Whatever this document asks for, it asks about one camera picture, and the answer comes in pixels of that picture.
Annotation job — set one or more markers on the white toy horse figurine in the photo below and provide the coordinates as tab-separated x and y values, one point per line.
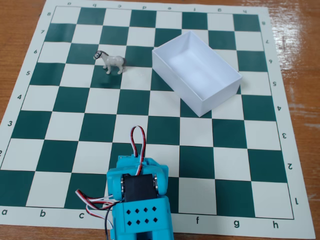
113	60

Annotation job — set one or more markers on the white rectangular cardboard box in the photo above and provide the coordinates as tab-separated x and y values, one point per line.
200	70

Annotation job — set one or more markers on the cyan robot arm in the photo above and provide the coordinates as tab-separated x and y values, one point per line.
140	212

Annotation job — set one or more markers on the green and white chessboard mat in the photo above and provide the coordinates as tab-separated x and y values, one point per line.
75	125

